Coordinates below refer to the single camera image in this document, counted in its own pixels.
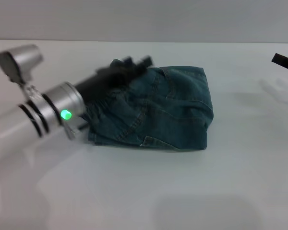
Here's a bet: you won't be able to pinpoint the left arm cable with plug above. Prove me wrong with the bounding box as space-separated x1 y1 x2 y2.
64 122 90 141

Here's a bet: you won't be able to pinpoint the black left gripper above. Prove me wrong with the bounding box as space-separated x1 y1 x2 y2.
74 55 155 102

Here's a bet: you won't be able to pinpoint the blue denim shorts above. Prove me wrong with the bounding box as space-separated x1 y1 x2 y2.
86 58 215 153

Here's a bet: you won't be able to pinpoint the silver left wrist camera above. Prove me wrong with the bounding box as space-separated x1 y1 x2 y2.
0 44 44 101

